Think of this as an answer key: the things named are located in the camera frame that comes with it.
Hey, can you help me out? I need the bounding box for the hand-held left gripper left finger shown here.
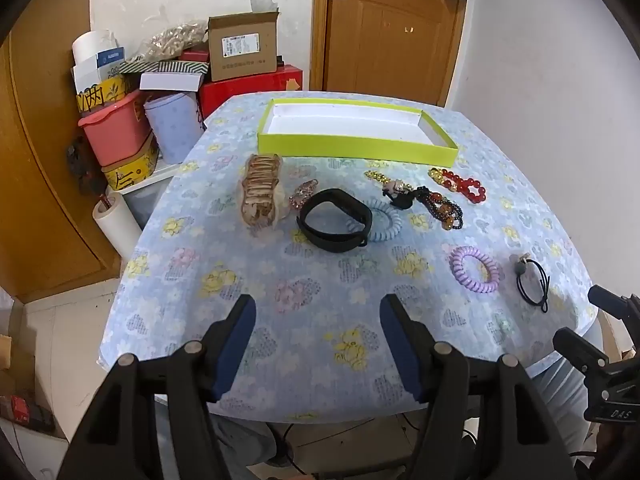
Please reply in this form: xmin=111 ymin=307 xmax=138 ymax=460
xmin=57 ymin=294 xmax=258 ymax=480

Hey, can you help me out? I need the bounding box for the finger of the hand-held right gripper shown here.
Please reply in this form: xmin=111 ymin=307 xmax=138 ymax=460
xmin=552 ymin=327 xmax=610 ymax=383
xmin=587 ymin=285 xmax=640 ymax=331

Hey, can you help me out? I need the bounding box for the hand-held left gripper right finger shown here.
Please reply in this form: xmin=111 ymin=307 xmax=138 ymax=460
xmin=379 ymin=294 xmax=583 ymax=480

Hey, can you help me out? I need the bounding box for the black hair tie grey bead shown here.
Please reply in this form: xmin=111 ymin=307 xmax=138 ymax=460
xmin=508 ymin=254 xmax=551 ymax=313

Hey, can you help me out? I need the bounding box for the blue spiral hair tie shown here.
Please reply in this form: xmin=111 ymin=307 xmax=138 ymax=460
xmin=357 ymin=199 xmax=402 ymax=243

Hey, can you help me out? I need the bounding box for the black wristband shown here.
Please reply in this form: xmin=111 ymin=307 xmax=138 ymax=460
xmin=296 ymin=188 xmax=373 ymax=251

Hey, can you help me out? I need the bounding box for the dark bead bracelet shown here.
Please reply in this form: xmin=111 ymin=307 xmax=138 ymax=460
xmin=412 ymin=186 xmax=465 ymax=231

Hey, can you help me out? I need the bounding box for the black clip with pink charm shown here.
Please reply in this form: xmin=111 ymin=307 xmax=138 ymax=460
xmin=381 ymin=178 xmax=416 ymax=209

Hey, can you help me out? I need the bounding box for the pink rhinestone hair clip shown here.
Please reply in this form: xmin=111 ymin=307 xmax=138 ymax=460
xmin=289 ymin=178 xmax=319 ymax=209

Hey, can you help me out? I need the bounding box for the red bead bracelet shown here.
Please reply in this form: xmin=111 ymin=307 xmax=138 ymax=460
xmin=428 ymin=167 xmax=487 ymax=205

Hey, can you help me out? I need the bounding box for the yellow-green box tray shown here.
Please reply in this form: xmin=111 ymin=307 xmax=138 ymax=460
xmin=257 ymin=98 xmax=459 ymax=167

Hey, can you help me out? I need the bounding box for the blue floral tablecloth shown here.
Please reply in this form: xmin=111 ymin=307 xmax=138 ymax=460
xmin=96 ymin=91 xmax=600 ymax=423

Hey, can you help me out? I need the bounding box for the white paper roll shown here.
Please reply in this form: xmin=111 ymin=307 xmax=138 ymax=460
xmin=92 ymin=192 xmax=143 ymax=261

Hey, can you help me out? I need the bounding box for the white plastic storage drawer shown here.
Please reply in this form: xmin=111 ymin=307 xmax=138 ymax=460
xmin=120 ymin=160 xmax=181 ymax=231

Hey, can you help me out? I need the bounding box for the yellow round tin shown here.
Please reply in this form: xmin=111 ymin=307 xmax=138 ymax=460
xmin=102 ymin=135 xmax=161 ymax=191

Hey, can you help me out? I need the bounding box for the red box on floor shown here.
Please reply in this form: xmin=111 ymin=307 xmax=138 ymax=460
xmin=0 ymin=395 xmax=56 ymax=433

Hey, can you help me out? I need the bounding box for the blue floral canister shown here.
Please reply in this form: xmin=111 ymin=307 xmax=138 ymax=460
xmin=144 ymin=92 xmax=207 ymax=165

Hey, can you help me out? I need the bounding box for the dark hanging ornament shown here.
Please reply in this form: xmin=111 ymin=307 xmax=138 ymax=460
xmin=66 ymin=135 xmax=108 ymax=196

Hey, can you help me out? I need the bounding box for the pink plastic bin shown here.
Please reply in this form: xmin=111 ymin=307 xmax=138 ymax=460
xmin=77 ymin=91 xmax=153 ymax=167

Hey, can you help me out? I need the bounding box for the brown wooden cabinet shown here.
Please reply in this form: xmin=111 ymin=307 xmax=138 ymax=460
xmin=0 ymin=25 xmax=121 ymax=303

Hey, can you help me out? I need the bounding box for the large red box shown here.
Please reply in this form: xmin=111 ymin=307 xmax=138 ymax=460
xmin=199 ymin=64 xmax=303 ymax=120

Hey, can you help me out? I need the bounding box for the white cardboard box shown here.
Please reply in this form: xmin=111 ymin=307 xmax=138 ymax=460
xmin=140 ymin=72 xmax=203 ymax=92

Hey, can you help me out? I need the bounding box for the yellow tin with black print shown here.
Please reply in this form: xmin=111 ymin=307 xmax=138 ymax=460
xmin=76 ymin=76 xmax=126 ymax=113

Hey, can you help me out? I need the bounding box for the green striped box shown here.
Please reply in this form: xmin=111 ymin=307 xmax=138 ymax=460
xmin=120 ymin=59 xmax=210 ymax=76

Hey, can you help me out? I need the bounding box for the open cardboard box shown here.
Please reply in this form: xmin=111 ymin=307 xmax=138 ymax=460
xmin=207 ymin=10 xmax=281 ymax=82

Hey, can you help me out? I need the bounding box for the brown wooden door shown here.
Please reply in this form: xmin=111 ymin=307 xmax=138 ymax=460
xmin=322 ymin=0 xmax=468 ymax=108

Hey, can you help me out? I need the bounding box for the bag of beige pieces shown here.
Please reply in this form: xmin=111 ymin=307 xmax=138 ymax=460
xmin=132 ymin=20 xmax=210 ymax=61

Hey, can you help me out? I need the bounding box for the blue and white carton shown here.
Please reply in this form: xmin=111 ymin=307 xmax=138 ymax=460
xmin=74 ymin=47 xmax=126 ymax=92

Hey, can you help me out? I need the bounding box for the white paper tube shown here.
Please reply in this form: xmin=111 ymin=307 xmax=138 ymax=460
xmin=71 ymin=31 xmax=118 ymax=68

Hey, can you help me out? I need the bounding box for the purple spiral hair tie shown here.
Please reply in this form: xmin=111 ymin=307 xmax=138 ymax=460
xmin=448 ymin=245 xmax=502 ymax=293

